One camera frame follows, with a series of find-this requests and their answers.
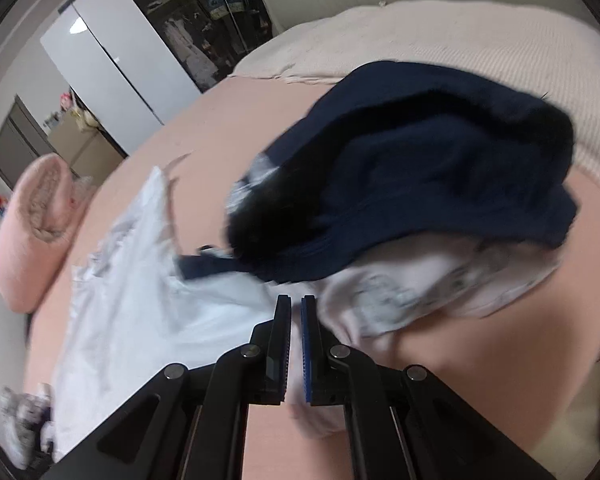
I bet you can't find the pink patterned garment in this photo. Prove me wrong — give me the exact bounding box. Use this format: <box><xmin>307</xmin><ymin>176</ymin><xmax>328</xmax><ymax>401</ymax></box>
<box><xmin>226</xmin><ymin>151</ymin><xmax>562</xmax><ymax>340</ymax></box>

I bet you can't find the black glass wardrobe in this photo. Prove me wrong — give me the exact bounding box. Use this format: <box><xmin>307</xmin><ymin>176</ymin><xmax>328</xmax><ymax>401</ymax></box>
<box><xmin>133</xmin><ymin>0</ymin><xmax>273</xmax><ymax>92</ymax></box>

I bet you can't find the white navy-trimmed shirt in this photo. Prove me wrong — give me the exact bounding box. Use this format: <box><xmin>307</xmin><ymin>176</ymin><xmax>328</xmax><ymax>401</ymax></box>
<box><xmin>53</xmin><ymin>168</ymin><xmax>322</xmax><ymax>460</ymax></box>

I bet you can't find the rolled pink blanket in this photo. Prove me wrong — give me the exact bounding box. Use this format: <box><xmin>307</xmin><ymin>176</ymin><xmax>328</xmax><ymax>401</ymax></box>
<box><xmin>0</xmin><ymin>154</ymin><xmax>96</xmax><ymax>313</ymax></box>

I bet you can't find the navy blue garment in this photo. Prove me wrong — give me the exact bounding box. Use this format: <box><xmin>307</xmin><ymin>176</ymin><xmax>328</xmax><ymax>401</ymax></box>
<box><xmin>178</xmin><ymin>61</ymin><xmax>578</xmax><ymax>283</ymax></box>

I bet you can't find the pile of patterned clothes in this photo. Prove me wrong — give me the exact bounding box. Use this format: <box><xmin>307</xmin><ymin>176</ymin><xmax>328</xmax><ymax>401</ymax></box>
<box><xmin>1</xmin><ymin>382</ymin><xmax>55</xmax><ymax>470</ymax></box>

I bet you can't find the dark grey door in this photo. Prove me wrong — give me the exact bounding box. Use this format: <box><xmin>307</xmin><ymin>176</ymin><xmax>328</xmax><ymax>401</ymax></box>
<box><xmin>0</xmin><ymin>96</ymin><xmax>55</xmax><ymax>190</ymax></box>

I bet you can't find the white wardrobe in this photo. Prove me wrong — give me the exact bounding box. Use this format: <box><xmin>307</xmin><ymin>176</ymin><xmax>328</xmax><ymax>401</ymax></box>
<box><xmin>41</xmin><ymin>0</ymin><xmax>201</xmax><ymax>154</ymax></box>

